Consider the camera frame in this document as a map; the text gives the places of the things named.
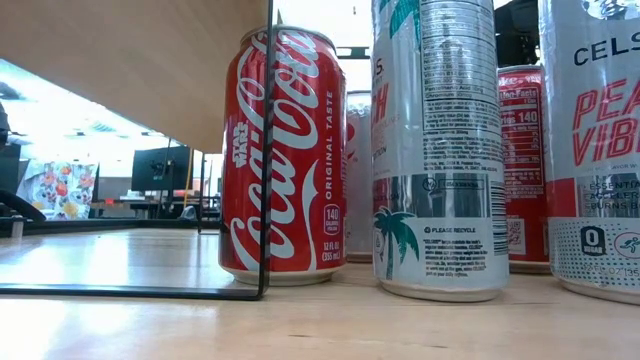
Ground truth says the silver Diet Coke can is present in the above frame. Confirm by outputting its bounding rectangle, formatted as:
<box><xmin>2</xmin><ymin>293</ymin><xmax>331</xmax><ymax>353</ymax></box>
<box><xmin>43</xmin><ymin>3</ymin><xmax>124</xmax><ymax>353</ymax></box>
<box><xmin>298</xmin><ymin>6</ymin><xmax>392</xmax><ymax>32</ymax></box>
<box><xmin>344</xmin><ymin>89</ymin><xmax>375</xmax><ymax>264</ymax></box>

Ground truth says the white Celsius energy can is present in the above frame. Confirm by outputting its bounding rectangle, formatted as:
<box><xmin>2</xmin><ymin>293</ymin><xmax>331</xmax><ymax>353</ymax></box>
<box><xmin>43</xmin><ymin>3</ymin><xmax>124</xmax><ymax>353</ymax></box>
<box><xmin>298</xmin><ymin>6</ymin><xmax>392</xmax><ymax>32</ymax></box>
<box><xmin>370</xmin><ymin>0</ymin><xmax>511</xmax><ymax>304</ymax></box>
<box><xmin>538</xmin><ymin>0</ymin><xmax>640</xmax><ymax>306</ymax></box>

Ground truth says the red Coca-Cola can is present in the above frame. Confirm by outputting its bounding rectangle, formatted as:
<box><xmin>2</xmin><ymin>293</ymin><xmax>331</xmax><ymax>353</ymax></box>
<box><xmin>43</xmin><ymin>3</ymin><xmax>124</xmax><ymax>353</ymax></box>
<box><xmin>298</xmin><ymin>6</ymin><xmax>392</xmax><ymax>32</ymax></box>
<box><xmin>497</xmin><ymin>63</ymin><xmax>551</xmax><ymax>275</ymax></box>

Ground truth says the Star Wars Coca-Cola can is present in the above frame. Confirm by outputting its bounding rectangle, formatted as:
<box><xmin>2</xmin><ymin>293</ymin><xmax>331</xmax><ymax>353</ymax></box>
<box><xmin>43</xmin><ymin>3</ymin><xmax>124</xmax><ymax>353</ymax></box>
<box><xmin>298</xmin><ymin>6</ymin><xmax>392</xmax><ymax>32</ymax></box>
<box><xmin>218</xmin><ymin>24</ymin><xmax>348</xmax><ymax>287</ymax></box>

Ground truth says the black computer monitor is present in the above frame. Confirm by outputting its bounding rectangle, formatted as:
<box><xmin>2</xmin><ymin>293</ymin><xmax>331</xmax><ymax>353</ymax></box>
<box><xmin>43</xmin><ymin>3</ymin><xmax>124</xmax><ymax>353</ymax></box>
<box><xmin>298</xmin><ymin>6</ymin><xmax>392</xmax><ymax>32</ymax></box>
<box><xmin>130</xmin><ymin>145</ymin><xmax>194</xmax><ymax>193</ymax></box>

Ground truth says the floral patterned cloth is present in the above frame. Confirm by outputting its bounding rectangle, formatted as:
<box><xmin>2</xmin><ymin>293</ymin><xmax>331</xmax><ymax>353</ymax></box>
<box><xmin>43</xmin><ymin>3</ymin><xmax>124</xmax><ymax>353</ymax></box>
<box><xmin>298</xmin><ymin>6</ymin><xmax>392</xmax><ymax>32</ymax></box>
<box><xmin>16</xmin><ymin>158</ymin><xmax>100</xmax><ymax>222</ymax></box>

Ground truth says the wooden shelf black metal frame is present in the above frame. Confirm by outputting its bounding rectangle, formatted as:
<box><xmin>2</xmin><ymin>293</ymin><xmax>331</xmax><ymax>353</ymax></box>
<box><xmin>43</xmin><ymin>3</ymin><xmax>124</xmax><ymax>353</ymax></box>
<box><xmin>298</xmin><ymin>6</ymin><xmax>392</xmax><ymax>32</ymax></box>
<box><xmin>0</xmin><ymin>0</ymin><xmax>292</xmax><ymax>302</ymax></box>

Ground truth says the black curved cable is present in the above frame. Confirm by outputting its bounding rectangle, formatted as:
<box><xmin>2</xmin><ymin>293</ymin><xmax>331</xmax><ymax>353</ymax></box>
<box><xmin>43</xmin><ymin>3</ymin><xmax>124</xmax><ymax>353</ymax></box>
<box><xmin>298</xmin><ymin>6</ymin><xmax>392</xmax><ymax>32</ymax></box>
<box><xmin>0</xmin><ymin>188</ymin><xmax>47</xmax><ymax>224</ymax></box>

